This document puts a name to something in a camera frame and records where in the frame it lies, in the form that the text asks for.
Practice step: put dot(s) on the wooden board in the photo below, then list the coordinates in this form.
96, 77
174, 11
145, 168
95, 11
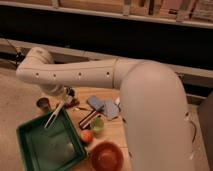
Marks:
113, 130

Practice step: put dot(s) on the blue sponge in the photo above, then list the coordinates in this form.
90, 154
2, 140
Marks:
95, 103

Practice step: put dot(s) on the orange toy fruit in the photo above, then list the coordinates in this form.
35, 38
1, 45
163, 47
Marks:
86, 136

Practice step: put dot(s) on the grey blue cloth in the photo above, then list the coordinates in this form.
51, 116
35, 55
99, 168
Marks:
111, 110

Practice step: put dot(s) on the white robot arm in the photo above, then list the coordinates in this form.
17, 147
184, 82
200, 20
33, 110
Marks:
153, 103

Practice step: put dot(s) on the small metal cup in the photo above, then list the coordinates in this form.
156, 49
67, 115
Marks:
43, 104

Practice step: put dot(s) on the small metal utensil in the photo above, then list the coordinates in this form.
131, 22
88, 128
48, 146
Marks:
80, 109

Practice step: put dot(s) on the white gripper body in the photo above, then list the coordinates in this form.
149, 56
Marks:
64, 93

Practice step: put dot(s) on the small green cup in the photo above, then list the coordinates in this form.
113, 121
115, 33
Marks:
97, 125

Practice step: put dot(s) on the green plastic tray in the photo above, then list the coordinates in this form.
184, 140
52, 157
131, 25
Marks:
55, 149

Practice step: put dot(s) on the red plastic bowl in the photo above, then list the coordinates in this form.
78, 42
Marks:
106, 156

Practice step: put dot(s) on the dark red grapes toy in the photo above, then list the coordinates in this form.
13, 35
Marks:
72, 101

